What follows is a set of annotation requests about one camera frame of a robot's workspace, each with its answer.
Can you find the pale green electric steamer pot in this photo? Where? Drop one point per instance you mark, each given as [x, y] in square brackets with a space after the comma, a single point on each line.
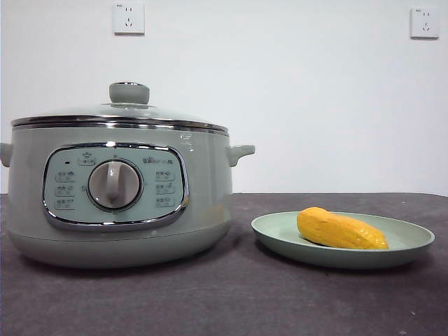
[206, 196]

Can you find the yellow corn cob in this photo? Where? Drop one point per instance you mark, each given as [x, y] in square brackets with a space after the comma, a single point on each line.
[336, 229]

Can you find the pale green round plate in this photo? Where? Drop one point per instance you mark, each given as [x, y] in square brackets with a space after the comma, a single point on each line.
[276, 231]

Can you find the glass lid with green knob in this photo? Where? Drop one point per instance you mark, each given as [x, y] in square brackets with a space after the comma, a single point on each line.
[129, 94]

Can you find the white wall socket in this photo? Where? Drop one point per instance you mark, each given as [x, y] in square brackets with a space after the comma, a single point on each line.
[425, 23]
[128, 19]

